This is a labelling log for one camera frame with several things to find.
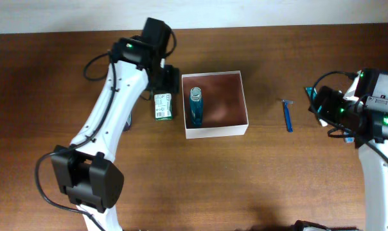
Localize blue mouthwash bottle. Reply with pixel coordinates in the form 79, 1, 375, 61
190, 87, 203, 127

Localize blue white toothbrush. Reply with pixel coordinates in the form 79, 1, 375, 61
344, 137, 355, 143

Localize clear hand sanitizer bottle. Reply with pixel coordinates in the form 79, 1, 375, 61
123, 114, 132, 132

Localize white cardboard box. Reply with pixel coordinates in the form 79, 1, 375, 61
181, 71, 249, 139

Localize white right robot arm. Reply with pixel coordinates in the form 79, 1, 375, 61
308, 68, 388, 230

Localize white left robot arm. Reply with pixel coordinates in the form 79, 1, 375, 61
48, 18, 179, 230

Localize green white soap box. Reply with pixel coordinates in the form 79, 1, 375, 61
154, 93, 173, 121

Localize green toothpaste tube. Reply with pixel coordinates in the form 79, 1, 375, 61
305, 87, 328, 127

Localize blue disposable razor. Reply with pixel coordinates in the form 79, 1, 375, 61
281, 99, 294, 133

